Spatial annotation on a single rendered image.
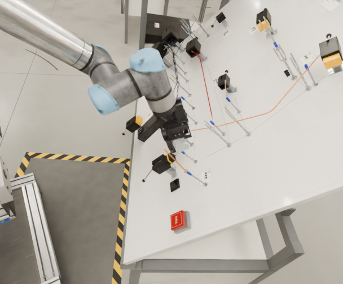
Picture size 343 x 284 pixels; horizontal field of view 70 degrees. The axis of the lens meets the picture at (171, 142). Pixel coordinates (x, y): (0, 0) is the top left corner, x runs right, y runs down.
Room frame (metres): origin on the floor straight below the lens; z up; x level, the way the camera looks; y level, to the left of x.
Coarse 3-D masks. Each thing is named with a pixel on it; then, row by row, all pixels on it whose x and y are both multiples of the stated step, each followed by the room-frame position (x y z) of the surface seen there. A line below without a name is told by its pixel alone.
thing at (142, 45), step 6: (144, 0) 1.47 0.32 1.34; (204, 0) 2.10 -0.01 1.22; (222, 0) 1.57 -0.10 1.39; (228, 0) 1.56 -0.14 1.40; (144, 6) 1.47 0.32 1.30; (222, 6) 1.56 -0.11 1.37; (144, 12) 1.47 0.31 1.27; (204, 12) 2.10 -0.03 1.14; (144, 18) 1.47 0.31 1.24; (198, 18) 2.13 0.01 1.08; (144, 24) 1.47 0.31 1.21; (144, 30) 1.47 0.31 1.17; (192, 30) 1.90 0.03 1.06; (144, 36) 1.47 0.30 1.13; (144, 42) 1.47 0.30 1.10
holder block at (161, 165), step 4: (160, 156) 0.57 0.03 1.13; (164, 156) 0.57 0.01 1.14; (156, 160) 0.56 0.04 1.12; (164, 160) 0.55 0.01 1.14; (152, 164) 0.55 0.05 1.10; (156, 164) 0.54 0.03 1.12; (160, 164) 0.53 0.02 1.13; (164, 164) 0.54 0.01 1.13; (152, 168) 0.53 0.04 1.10; (156, 168) 0.53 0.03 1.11; (160, 168) 0.53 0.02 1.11; (164, 168) 0.54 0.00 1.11; (168, 168) 0.54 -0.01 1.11; (160, 172) 0.53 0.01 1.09
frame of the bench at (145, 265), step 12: (264, 228) 0.56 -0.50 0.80; (264, 240) 0.51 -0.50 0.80; (144, 264) 0.30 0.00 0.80; (156, 264) 0.31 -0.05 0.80; (168, 264) 0.32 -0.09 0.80; (180, 264) 0.33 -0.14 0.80; (192, 264) 0.34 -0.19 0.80; (204, 264) 0.35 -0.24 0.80; (216, 264) 0.36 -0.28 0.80; (228, 264) 0.37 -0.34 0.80; (240, 264) 0.38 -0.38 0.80; (252, 264) 0.39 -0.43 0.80; (264, 264) 0.40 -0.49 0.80; (132, 276) 0.27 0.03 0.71; (264, 276) 0.39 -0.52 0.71
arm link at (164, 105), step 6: (168, 96) 0.51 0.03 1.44; (174, 96) 0.54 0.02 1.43; (150, 102) 0.50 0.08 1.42; (156, 102) 0.49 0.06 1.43; (162, 102) 0.50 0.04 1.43; (168, 102) 0.51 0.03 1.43; (174, 102) 0.52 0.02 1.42; (150, 108) 0.51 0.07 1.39; (156, 108) 0.49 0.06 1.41; (162, 108) 0.50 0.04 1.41; (168, 108) 0.50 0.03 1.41
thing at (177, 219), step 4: (176, 212) 0.38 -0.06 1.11; (180, 212) 0.38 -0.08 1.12; (172, 216) 0.37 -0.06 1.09; (176, 216) 0.37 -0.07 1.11; (180, 216) 0.36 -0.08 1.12; (172, 220) 0.36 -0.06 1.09; (176, 220) 0.35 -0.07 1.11; (180, 220) 0.35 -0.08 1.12; (184, 220) 0.35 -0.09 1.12; (172, 224) 0.35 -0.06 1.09; (176, 224) 0.34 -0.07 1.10; (180, 224) 0.34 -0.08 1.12; (184, 224) 0.34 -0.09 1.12; (172, 228) 0.33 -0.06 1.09; (176, 228) 0.33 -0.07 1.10
